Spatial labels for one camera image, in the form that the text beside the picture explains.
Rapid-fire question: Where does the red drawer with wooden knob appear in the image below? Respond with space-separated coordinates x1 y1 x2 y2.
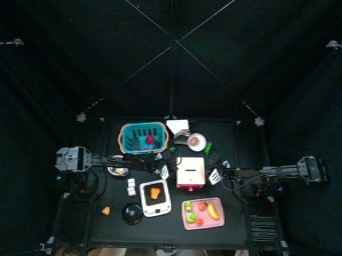
177 183 206 192

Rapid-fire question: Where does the white striped flat toy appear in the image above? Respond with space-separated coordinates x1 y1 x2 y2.
160 164 172 181
208 168 224 186

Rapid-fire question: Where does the silver metal bowl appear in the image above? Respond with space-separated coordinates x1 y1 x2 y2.
106 165 132 178

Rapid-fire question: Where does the teal basket with orange rim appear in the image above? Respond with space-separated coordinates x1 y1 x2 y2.
117 121 172 155

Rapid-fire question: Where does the white paper sheet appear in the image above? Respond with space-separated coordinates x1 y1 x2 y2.
165 119 192 135

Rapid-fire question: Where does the yellow toy banana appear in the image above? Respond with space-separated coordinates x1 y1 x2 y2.
206 202 222 221

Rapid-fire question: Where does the pink toy tray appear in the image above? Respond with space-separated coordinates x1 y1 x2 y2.
181 196 226 231

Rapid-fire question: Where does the black round lid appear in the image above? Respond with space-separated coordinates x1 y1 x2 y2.
122 202 145 226

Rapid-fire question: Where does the thin white cord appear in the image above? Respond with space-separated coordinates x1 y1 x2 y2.
125 0 261 120
82 0 237 115

